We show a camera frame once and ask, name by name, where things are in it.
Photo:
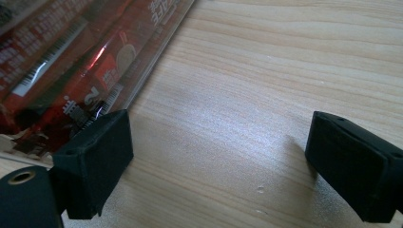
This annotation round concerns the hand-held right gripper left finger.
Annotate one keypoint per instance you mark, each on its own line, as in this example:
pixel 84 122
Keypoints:
pixel 92 164

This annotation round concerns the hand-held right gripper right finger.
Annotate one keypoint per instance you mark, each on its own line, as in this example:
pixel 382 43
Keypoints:
pixel 355 164

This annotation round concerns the red snack packet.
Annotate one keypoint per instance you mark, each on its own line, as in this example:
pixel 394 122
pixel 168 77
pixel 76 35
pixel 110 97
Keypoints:
pixel 63 63

